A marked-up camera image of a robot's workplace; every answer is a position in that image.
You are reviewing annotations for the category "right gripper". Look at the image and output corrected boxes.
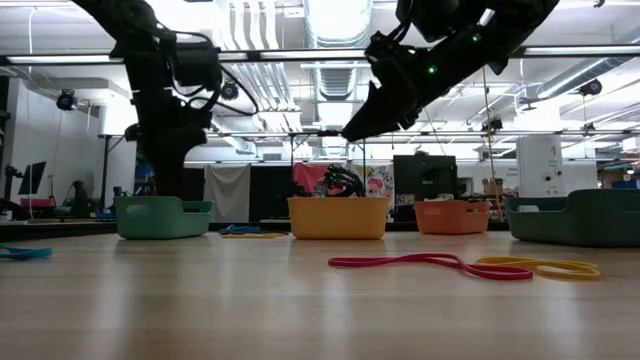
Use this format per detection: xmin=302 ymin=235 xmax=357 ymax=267
xmin=341 ymin=27 xmax=494 ymax=143

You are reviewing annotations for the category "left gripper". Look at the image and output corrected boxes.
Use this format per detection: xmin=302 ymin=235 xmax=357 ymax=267
xmin=123 ymin=47 xmax=214 ymax=199

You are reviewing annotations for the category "blue rubber band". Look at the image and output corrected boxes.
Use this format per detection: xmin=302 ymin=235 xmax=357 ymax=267
xmin=218 ymin=224 xmax=262 ymax=236
xmin=0 ymin=243 xmax=54 ymax=261

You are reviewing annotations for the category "red rubber band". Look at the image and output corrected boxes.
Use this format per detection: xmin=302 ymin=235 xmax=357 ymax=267
xmin=327 ymin=252 xmax=534 ymax=282

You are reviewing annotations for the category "yellow rubber band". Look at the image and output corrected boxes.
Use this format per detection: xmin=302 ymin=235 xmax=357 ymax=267
xmin=474 ymin=255 xmax=602 ymax=282

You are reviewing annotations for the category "light green plastic basket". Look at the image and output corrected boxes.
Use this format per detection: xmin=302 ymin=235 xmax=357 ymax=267
xmin=114 ymin=195 xmax=215 ymax=241

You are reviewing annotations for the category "colourful floral cloth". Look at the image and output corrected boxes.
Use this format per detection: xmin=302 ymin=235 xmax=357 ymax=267
xmin=342 ymin=162 xmax=396 ymax=206

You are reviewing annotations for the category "grey cloth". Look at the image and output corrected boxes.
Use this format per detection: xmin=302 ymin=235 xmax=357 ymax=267
xmin=203 ymin=164 xmax=252 ymax=224

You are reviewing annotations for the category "black screen panel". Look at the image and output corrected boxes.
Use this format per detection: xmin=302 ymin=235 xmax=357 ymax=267
xmin=392 ymin=154 xmax=459 ymax=222

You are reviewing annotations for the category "LED light strip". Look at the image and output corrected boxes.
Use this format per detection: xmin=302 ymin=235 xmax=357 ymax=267
xmin=6 ymin=54 xmax=124 ymax=65
xmin=521 ymin=45 xmax=640 ymax=57
xmin=259 ymin=48 xmax=369 ymax=60

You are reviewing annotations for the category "red cloth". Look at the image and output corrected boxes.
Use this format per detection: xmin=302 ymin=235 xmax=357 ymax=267
xmin=292 ymin=162 xmax=346 ymax=199

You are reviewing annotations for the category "black ceiling spotlight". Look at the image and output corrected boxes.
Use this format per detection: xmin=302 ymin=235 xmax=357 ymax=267
xmin=578 ymin=78 xmax=604 ymax=98
xmin=55 ymin=89 xmax=79 ymax=112
xmin=220 ymin=80 xmax=241 ymax=103

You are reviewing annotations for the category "yellow plastic basket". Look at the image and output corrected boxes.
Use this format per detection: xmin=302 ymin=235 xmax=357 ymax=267
xmin=287 ymin=196 xmax=392 ymax=241

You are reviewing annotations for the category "orange plastic basket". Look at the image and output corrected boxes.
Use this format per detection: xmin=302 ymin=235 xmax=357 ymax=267
xmin=414 ymin=199 xmax=492 ymax=236

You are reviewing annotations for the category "cardboard box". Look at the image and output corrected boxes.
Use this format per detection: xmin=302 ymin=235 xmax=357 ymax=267
xmin=481 ymin=177 xmax=506 ymax=197

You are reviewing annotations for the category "black monitor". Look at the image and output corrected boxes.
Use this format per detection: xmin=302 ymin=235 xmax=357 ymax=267
xmin=17 ymin=160 xmax=48 ymax=197

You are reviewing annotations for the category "white cabinet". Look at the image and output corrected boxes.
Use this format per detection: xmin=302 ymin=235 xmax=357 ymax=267
xmin=515 ymin=134 xmax=564 ymax=199

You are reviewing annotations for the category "dark teal plastic basket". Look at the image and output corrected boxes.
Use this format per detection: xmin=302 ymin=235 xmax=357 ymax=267
xmin=503 ymin=188 xmax=640 ymax=249

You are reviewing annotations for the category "white air duct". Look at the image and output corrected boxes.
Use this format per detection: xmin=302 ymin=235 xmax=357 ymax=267
xmin=96 ymin=64 xmax=257 ymax=156

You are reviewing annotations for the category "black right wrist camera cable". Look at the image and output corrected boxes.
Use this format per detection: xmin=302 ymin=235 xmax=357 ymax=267
xmin=393 ymin=14 xmax=417 ymax=47

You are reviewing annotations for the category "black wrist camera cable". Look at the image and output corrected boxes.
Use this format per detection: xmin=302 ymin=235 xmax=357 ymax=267
xmin=167 ymin=29 xmax=260 ymax=119
xmin=393 ymin=14 xmax=417 ymax=47

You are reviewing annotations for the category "black aluminium frame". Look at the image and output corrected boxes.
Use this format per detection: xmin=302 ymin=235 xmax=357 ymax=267
xmin=0 ymin=44 xmax=640 ymax=66

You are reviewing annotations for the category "silver ventilation duct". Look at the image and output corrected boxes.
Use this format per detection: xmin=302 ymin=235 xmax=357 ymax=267
xmin=301 ymin=0 xmax=375 ymax=157

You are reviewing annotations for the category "black left wrist camera cable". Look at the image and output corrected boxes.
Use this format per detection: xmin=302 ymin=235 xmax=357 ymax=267
xmin=167 ymin=29 xmax=260 ymax=119

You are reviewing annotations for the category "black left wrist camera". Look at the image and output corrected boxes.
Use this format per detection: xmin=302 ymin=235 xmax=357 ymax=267
xmin=172 ymin=41 xmax=224 ymax=92

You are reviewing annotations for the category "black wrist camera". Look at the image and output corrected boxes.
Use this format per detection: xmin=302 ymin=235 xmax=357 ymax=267
xmin=396 ymin=0 xmax=464 ymax=42
xmin=172 ymin=41 xmax=224 ymax=92

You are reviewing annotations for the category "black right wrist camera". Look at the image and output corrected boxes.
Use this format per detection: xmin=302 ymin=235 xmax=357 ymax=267
xmin=396 ymin=0 xmax=464 ymax=42

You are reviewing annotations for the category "yellow extension cord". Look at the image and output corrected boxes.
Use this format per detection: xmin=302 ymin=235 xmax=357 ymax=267
xmin=480 ymin=67 xmax=505 ymax=222

